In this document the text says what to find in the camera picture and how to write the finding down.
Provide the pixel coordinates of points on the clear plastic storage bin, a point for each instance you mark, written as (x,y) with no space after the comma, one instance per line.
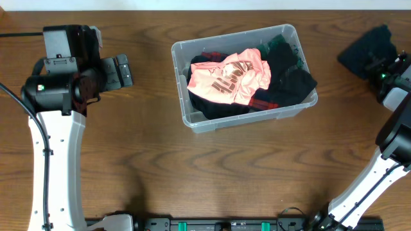
(184,51)

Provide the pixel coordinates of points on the green garment with tape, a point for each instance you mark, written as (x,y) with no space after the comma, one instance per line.
(267,47)

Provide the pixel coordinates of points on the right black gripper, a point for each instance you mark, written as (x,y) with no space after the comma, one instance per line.
(379,64)

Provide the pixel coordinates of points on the dark green-black garment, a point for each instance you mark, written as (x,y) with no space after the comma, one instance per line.
(289,85)

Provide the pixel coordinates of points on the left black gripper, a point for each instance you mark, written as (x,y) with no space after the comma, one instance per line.
(109,74)

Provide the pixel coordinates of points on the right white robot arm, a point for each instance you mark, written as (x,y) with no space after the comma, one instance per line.
(391,159)

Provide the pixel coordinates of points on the pink white printed garment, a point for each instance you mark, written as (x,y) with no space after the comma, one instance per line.
(233,80)

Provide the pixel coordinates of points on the black garment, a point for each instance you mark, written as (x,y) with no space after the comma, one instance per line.
(210,109)

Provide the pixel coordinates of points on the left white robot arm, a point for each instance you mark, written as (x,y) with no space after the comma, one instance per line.
(62,85)

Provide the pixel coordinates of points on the black mounting rail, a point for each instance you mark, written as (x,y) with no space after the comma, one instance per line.
(284,221)

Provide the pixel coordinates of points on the red plaid flannel shirt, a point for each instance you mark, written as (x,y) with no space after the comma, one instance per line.
(260,100)

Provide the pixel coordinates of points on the dark navy garment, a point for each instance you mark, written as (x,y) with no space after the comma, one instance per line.
(371,46)

